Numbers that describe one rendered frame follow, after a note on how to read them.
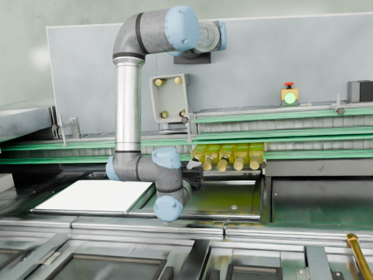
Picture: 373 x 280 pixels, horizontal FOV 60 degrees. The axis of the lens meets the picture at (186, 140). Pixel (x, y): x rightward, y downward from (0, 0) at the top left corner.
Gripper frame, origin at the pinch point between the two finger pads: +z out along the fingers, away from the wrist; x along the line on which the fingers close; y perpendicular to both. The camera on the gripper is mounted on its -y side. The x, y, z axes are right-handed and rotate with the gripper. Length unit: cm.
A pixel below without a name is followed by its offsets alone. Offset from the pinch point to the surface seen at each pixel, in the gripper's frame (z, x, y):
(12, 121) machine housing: 14, 19, -90
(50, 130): 44, 8, -94
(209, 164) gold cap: 2.6, 0.7, 6.8
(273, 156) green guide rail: 23.1, -3.1, 29.7
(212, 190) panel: 9.3, -12.7, 5.6
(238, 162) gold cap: 2.6, 1.2, 17.8
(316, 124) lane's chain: 31, 8, 47
